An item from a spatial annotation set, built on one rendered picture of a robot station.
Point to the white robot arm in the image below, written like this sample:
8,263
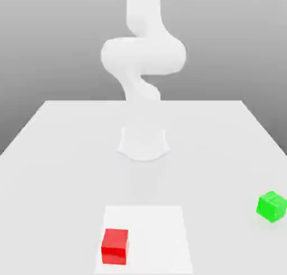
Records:
143,55

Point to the small green cube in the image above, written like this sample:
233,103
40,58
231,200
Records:
271,206

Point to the small red cube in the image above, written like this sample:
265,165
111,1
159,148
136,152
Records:
114,245

